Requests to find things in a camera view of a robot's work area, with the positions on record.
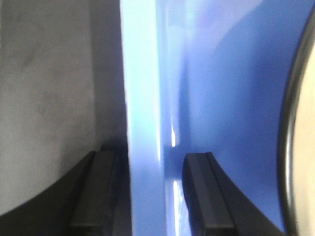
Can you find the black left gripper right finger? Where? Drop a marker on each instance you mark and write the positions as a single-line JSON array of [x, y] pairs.
[[216, 206]]

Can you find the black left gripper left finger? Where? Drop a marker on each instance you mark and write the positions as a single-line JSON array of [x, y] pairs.
[[91, 199]]

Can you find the tan plate with black rim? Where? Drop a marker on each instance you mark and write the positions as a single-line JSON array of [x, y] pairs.
[[296, 141]]

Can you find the blue plastic tray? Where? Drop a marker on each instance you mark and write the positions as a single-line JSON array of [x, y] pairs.
[[205, 75]]

